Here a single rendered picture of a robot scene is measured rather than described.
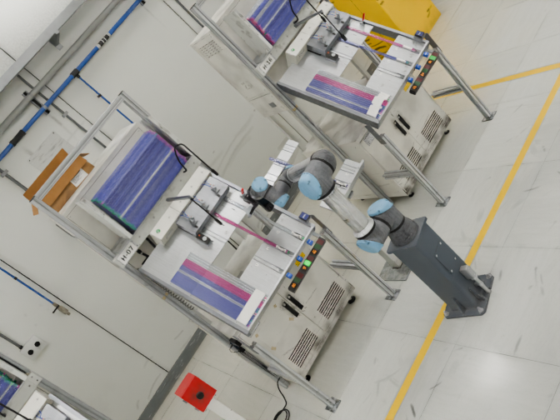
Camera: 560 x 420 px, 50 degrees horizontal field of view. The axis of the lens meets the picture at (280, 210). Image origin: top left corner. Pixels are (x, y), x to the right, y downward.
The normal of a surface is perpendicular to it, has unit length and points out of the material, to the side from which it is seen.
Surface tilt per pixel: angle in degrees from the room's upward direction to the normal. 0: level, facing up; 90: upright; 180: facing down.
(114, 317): 90
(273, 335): 90
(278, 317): 90
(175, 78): 90
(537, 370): 0
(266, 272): 47
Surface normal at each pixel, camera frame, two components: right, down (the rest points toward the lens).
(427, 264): -0.41, 0.72
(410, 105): 0.51, -0.03
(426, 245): 0.62, -0.21
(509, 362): -0.69, -0.62
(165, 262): -0.09, -0.43
